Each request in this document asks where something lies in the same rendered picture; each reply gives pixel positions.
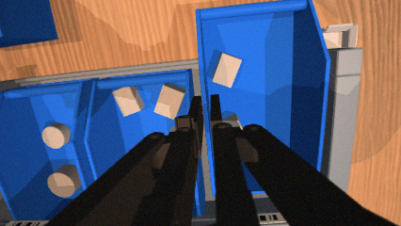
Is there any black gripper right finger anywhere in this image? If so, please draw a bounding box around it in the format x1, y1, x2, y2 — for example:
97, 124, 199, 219
211, 94, 399, 226

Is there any brown block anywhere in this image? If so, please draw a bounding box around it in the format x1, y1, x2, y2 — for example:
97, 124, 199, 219
223, 113, 243, 129

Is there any grey metal shelf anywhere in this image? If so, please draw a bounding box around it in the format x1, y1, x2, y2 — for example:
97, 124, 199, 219
0, 24, 363, 226

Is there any blue bin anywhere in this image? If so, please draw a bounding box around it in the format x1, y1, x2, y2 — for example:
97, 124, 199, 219
196, 0, 330, 197
84, 70, 205, 217
0, 79, 96, 220
0, 0, 58, 48

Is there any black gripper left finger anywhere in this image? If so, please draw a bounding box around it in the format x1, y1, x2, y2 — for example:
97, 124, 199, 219
42, 96, 204, 226

